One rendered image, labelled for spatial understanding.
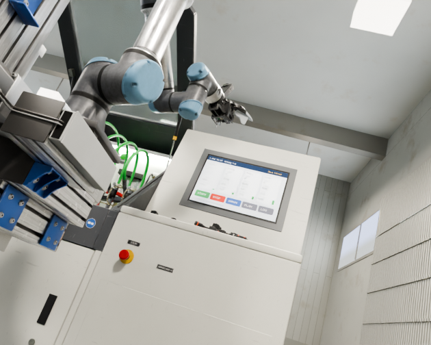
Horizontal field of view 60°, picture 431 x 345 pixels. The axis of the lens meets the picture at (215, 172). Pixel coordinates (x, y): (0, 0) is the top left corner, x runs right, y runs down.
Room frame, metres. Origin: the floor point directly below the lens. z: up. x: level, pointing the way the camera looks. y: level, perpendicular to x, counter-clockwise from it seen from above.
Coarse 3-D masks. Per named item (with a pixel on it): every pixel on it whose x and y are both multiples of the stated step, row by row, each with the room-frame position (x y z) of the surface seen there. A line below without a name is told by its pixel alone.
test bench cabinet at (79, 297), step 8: (64, 240) 1.48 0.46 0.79; (96, 256) 1.42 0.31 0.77; (96, 264) 1.42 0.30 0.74; (88, 272) 1.42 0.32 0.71; (88, 280) 1.42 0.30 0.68; (80, 288) 1.42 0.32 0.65; (80, 296) 1.42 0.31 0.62; (72, 312) 1.42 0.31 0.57; (72, 320) 1.42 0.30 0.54; (64, 328) 1.42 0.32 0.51; (64, 336) 1.42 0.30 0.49; (56, 344) 1.42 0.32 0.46
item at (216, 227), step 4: (196, 224) 1.43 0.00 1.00; (200, 224) 1.43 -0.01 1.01; (216, 224) 1.44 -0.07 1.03; (208, 228) 1.46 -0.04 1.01; (212, 228) 1.42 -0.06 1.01; (216, 228) 1.43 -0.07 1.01; (220, 228) 1.43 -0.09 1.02; (220, 232) 1.41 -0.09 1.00; (224, 232) 1.41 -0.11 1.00; (236, 236) 1.41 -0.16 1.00; (240, 236) 1.41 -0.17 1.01
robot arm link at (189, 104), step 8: (192, 88) 1.09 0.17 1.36; (200, 88) 1.09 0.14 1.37; (176, 96) 1.12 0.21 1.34; (184, 96) 1.10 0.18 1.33; (192, 96) 1.09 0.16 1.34; (200, 96) 1.09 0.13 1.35; (176, 104) 1.13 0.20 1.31; (184, 104) 1.09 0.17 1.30; (192, 104) 1.09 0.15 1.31; (200, 104) 1.10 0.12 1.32; (176, 112) 1.17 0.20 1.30; (184, 112) 1.11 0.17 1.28; (192, 112) 1.10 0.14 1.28; (200, 112) 1.13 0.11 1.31
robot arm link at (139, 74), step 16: (160, 0) 0.87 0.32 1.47; (176, 0) 0.87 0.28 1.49; (192, 0) 0.90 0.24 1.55; (160, 16) 0.86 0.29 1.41; (176, 16) 0.88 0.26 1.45; (144, 32) 0.87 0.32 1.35; (160, 32) 0.87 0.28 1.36; (128, 48) 0.86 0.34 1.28; (144, 48) 0.86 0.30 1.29; (160, 48) 0.88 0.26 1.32; (112, 64) 0.89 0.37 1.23; (128, 64) 0.84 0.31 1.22; (144, 64) 0.83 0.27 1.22; (160, 64) 0.88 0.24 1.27; (112, 80) 0.87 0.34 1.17; (128, 80) 0.84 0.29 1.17; (144, 80) 0.85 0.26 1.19; (160, 80) 0.89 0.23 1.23; (112, 96) 0.91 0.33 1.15; (128, 96) 0.88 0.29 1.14; (144, 96) 0.88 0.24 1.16
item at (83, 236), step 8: (96, 208) 1.44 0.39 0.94; (104, 208) 1.43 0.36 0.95; (88, 216) 1.44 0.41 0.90; (96, 216) 1.44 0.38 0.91; (104, 216) 1.43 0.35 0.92; (96, 224) 1.43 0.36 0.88; (72, 232) 1.45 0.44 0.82; (80, 232) 1.45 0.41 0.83; (88, 232) 1.44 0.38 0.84; (96, 232) 1.43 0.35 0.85; (72, 240) 1.45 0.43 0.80; (80, 240) 1.44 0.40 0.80; (88, 240) 1.43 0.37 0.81
